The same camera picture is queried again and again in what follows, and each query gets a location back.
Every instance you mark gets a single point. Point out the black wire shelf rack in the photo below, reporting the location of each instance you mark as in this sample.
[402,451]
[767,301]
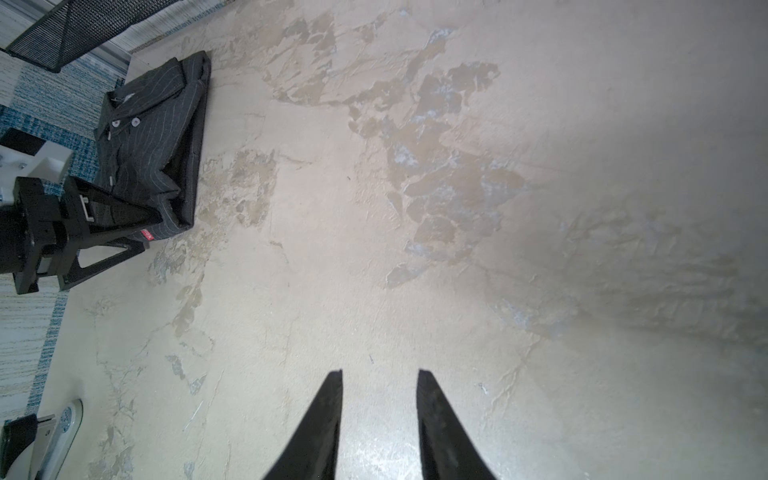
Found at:
[74,28]

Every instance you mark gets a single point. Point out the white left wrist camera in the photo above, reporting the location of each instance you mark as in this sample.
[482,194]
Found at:
[25,155]

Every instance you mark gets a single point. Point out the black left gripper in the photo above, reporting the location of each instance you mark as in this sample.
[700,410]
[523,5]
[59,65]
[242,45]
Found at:
[73,237]

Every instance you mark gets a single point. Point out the dark grey pinstripe shirt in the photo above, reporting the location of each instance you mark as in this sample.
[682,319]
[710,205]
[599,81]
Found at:
[149,141]

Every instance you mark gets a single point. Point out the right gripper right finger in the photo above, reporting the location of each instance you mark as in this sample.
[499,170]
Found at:
[446,451]

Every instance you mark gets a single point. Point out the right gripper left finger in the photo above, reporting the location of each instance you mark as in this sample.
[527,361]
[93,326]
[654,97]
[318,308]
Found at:
[312,451]

